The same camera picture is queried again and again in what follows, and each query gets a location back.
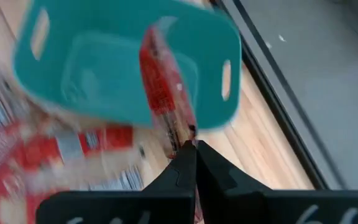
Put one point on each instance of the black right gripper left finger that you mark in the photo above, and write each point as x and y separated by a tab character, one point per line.
166	205

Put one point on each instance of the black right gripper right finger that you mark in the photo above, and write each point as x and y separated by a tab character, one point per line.
244	205

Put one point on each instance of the teal plastic basket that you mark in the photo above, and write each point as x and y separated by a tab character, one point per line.
98	68

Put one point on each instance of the black metal table frame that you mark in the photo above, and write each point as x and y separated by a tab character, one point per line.
278	105

